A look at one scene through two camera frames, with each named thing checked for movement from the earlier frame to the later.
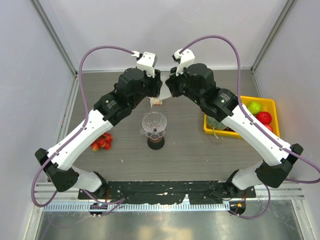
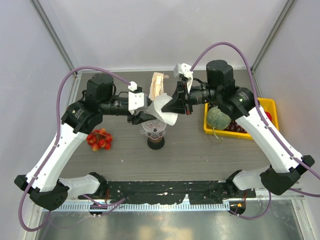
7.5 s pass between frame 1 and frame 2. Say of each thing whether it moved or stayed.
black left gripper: moved
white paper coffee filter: moved
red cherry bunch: stayed
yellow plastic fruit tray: stayed
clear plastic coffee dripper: stayed
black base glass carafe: stayed
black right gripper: moved
